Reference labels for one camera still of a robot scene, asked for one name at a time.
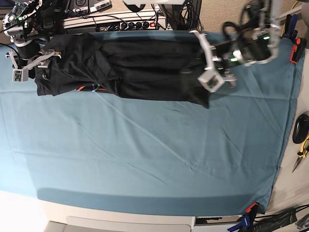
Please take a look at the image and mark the orange black clamp top right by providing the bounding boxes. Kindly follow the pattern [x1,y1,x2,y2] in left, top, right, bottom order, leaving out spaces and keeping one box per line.
[290,37,307,64]

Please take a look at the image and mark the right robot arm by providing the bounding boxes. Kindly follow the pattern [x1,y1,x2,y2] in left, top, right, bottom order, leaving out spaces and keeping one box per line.
[2,0,58,70]

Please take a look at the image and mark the black power strip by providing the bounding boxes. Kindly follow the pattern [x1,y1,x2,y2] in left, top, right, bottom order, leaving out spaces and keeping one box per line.
[120,21,157,31]

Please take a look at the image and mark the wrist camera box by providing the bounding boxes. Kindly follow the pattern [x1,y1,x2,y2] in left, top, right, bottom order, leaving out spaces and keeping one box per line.
[12,69,29,82]
[198,70,225,93]

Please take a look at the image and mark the dark grey T-shirt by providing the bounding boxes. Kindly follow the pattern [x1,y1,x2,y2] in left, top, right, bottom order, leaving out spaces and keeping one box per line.
[34,33,210,108]

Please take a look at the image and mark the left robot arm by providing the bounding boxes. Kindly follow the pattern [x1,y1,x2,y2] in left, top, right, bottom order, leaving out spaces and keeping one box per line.
[191,0,281,92]

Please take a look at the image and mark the black strap bottom right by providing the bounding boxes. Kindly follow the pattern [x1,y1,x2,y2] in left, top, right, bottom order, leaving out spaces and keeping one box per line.
[251,208,298,232]

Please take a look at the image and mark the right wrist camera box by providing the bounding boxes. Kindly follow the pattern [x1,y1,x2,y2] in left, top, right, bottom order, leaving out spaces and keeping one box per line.
[12,69,29,82]

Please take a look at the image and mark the blue orange clamp bottom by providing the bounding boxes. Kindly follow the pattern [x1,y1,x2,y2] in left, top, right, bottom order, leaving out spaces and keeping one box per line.
[227,202,260,232]

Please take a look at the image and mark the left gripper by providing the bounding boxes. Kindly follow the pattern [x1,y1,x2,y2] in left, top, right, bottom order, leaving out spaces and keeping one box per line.
[190,30,240,86]

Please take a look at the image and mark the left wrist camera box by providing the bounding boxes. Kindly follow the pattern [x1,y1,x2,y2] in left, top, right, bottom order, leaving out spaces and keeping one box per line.
[198,70,225,93]

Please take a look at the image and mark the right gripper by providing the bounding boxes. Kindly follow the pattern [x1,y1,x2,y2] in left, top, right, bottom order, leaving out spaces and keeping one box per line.
[5,41,62,72]

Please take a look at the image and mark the blue clamp top right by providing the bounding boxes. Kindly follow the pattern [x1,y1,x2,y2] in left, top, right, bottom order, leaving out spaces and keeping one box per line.
[282,14,298,41]

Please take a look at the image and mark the black computer mouse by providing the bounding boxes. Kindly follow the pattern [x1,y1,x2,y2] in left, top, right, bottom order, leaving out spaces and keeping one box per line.
[292,114,309,144]

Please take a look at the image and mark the yellow handled pliers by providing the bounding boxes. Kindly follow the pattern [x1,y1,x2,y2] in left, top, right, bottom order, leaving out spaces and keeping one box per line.
[292,135,309,172]

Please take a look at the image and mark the teal table cloth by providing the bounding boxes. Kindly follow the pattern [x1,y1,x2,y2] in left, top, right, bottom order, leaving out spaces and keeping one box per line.
[0,39,304,216]

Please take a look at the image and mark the yellow cable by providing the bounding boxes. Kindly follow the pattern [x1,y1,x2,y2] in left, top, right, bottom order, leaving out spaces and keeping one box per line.
[280,0,302,37]

